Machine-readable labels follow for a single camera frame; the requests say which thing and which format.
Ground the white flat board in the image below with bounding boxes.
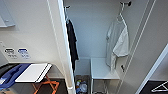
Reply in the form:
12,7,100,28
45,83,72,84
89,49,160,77
14,63,54,84

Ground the white round item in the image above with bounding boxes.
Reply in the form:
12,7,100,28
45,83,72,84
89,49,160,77
80,84,89,94

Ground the orange metal frame stand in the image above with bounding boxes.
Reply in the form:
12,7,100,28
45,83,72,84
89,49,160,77
31,74,61,94

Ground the mesh storage basket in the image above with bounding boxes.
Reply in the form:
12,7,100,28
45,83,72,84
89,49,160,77
74,74,91,94

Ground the white wall switch plate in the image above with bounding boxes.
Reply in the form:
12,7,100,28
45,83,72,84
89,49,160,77
0,41,4,50

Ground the white inner shelf box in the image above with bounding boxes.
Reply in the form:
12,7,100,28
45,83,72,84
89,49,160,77
90,57,121,94

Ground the black hanging garment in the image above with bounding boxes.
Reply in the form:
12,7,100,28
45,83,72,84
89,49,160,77
65,19,81,73

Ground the white hanging shirt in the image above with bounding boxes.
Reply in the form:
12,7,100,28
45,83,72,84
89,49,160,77
104,20,131,73

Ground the small black door latch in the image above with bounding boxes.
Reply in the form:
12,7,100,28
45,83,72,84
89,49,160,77
119,64,125,73

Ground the white wire drying rack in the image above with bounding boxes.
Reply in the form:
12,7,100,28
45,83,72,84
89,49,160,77
151,81,168,94

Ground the white wardrobe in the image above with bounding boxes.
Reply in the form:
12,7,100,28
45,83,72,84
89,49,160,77
46,0,168,94

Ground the white wall sign blue print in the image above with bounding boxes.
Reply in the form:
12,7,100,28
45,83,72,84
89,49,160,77
17,47,31,61

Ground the black wardrobe hook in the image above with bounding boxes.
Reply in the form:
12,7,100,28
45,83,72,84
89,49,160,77
119,0,133,8
63,4,72,10

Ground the white clothes hanger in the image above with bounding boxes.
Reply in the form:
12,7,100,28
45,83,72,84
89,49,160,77
64,7,72,25
115,5,129,28

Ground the white wall cabinet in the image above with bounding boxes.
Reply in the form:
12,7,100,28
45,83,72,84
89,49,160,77
0,0,17,29

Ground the blue plastic tray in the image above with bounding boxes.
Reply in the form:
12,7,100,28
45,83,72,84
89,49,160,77
0,63,31,91

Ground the white wall sign dark print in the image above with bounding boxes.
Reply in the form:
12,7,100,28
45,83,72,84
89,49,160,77
3,48,18,61

